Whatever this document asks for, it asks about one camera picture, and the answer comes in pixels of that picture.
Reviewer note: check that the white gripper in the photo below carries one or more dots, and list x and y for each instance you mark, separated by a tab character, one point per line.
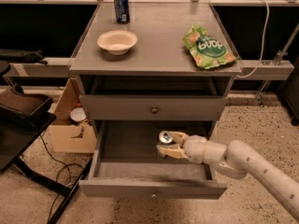
195	146

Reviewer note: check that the redbull can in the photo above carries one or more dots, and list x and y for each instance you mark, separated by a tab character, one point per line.
165	139

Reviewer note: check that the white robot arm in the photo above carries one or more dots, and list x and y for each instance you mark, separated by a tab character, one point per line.
234	160

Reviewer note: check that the open grey lower drawer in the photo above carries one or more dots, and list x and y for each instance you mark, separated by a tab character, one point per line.
126	164

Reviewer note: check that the grey drawer cabinet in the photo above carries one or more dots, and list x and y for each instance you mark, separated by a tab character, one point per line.
159	63

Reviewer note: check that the closed grey upper drawer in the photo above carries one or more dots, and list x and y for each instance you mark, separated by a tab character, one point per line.
127	107

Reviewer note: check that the blue pepsi can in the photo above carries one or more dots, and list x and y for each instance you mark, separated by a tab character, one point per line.
122	11

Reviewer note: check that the green chip bag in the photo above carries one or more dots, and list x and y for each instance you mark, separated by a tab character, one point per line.
207	51

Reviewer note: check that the white bowl in box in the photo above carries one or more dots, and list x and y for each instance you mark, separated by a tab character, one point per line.
77	114

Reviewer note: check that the cardboard box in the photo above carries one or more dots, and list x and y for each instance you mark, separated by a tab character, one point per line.
66	134

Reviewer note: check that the white paper bowl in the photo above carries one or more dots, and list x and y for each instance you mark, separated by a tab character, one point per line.
117	42

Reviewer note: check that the black chair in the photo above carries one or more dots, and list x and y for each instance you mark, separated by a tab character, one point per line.
24	117

